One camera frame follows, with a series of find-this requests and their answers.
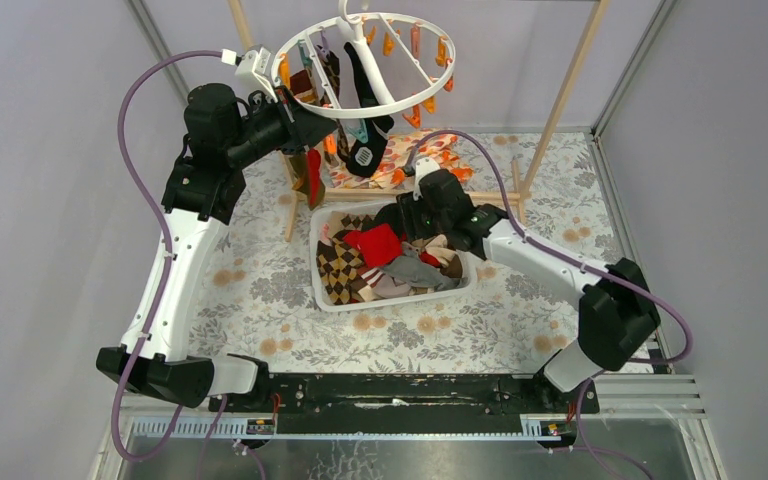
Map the orange clothes peg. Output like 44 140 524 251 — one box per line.
323 134 337 156

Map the red sock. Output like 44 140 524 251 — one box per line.
343 224 403 268
306 149 326 210

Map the white round clip hanger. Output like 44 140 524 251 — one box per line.
268 1 458 120

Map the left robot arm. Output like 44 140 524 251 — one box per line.
96 83 337 411

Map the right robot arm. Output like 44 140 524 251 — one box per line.
396 170 661 412

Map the hanging green striped sock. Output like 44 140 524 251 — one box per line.
288 154 311 199

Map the orange patterned cloth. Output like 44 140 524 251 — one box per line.
328 129 474 190

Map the grey sock in basket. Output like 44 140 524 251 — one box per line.
379 254 461 291

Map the teal clothes peg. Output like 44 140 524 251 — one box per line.
343 119 369 143

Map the hanging brown argyle sock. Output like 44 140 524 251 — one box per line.
289 49 352 160

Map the hanging black lettered sock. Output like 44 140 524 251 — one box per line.
342 40 396 179

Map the white laundry basket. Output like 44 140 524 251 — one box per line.
309 198 478 313

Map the floral table cloth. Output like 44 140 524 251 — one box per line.
189 132 625 373

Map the brown argyle sock in basket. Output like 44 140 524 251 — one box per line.
316 213 376 305

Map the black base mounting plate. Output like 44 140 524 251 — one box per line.
225 373 600 435

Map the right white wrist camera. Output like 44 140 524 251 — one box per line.
406 157 441 200

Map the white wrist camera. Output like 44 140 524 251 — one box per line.
406 157 441 200
220 44 277 101

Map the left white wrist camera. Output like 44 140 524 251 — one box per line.
220 44 277 101

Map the wooden drying rack frame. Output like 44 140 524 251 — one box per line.
227 0 613 248

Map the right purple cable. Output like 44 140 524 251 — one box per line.
406 129 695 480

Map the purple cable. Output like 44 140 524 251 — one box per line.
406 129 695 480
110 50 240 480

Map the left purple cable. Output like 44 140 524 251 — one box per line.
110 50 240 480

